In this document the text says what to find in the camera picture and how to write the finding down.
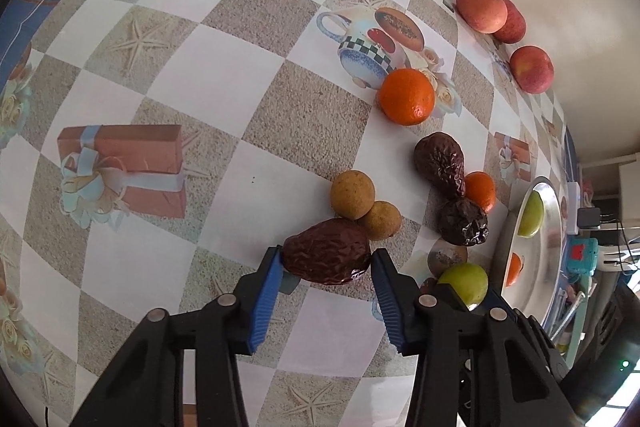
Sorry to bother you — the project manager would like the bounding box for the black charger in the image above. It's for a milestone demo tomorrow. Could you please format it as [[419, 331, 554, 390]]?
[[577, 207, 601, 230]]

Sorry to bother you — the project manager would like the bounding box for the round green jujube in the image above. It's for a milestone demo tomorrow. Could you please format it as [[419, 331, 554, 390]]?
[[437, 262, 489, 312]]

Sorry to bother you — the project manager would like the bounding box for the round metal bowl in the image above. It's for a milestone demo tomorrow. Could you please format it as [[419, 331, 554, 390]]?
[[492, 176, 571, 325]]

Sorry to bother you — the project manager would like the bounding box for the small round dried red date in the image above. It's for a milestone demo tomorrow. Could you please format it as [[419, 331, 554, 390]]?
[[439, 198, 489, 247]]

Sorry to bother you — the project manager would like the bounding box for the red apple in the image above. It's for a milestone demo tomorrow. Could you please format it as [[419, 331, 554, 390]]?
[[492, 0, 527, 44], [509, 46, 555, 95]]

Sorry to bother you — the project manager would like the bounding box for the mandarin orange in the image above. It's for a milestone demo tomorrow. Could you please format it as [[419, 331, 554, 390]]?
[[377, 68, 436, 126], [505, 252, 524, 288], [464, 171, 497, 214]]

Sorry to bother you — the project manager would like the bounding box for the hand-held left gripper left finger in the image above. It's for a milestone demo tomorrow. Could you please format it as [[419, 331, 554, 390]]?
[[70, 246, 286, 427]]

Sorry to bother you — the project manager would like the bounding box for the pointed green jujube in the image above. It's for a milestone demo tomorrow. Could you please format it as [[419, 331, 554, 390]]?
[[517, 192, 545, 239]]

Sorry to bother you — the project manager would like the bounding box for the teal plastic box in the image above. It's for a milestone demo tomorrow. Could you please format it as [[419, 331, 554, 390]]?
[[565, 237, 601, 278]]

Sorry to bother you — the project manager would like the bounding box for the pear-shaped dried red date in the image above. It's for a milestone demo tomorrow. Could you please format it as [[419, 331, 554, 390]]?
[[413, 132, 467, 202]]

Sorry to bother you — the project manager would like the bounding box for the checkered printed tablecloth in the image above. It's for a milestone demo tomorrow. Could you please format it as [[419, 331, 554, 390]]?
[[0, 0, 581, 427]]

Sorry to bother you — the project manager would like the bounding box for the pale pink apple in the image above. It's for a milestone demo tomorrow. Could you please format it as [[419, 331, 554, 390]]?
[[455, 0, 508, 34]]

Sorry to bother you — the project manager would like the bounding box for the brown longan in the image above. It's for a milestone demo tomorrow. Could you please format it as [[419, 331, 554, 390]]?
[[361, 201, 402, 241], [330, 170, 376, 220]]

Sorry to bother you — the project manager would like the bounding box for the white power strip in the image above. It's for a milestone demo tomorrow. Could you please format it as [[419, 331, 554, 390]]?
[[566, 182, 582, 235]]

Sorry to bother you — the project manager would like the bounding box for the white chair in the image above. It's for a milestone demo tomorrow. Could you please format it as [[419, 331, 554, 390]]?
[[600, 157, 640, 268]]

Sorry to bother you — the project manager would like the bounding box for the large oval dried red date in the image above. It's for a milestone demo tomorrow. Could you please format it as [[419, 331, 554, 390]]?
[[282, 218, 373, 286]]

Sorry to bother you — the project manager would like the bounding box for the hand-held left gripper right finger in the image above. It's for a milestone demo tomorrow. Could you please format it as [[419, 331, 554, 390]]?
[[371, 248, 576, 427]]

